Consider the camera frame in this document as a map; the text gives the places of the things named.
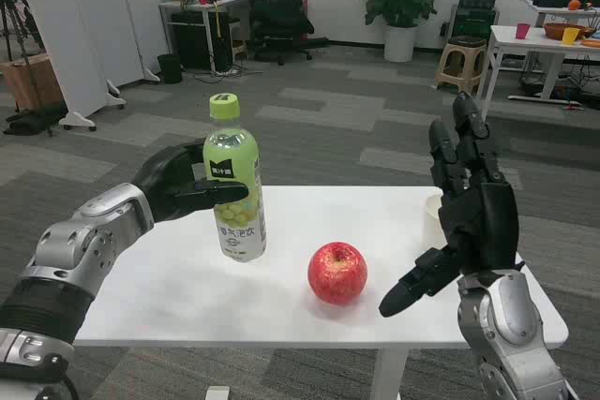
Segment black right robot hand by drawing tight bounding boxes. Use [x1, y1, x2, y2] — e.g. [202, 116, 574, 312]
[378, 90, 526, 319]

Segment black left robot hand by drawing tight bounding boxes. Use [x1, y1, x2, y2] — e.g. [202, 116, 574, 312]
[132, 140, 250, 224]

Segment green grape drink bottle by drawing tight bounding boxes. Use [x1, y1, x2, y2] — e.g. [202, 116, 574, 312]
[202, 93, 269, 264]

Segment white paper cup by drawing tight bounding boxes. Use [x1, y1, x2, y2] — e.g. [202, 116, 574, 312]
[425, 193, 444, 224]

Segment black trash bin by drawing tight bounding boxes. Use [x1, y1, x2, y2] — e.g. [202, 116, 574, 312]
[156, 52, 184, 85]

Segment black computer tower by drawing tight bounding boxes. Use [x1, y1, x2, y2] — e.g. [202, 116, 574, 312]
[170, 10, 234, 71]

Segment red apple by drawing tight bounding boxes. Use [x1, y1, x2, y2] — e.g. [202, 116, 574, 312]
[307, 241, 369, 307]

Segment brown wooden box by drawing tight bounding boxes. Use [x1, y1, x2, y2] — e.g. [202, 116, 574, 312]
[0, 53, 65, 111]

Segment beige plastic stool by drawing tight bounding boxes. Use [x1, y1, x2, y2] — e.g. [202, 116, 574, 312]
[434, 36, 489, 95]

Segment white table leg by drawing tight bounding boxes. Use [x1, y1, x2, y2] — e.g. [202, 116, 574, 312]
[368, 348, 410, 400]

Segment white rolling partition panels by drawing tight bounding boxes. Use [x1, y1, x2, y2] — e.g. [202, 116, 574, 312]
[8, 0, 163, 132]

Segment white side table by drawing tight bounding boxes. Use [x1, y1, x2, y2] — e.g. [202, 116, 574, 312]
[476, 23, 600, 116]

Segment white computer desk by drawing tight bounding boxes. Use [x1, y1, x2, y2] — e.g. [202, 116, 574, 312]
[157, 0, 253, 74]

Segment orange woven bowl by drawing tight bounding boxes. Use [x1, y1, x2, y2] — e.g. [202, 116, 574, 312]
[543, 22, 597, 41]

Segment black mesh office chair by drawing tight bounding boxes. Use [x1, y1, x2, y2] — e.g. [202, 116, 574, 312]
[247, 0, 331, 67]

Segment black green equipment stack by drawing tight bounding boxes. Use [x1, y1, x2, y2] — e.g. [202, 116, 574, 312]
[448, 0, 499, 45]

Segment white far table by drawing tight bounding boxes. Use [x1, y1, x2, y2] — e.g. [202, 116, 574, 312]
[514, 0, 600, 27]

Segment black camera tripod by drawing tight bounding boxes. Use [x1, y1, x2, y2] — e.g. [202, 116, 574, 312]
[0, 0, 55, 137]

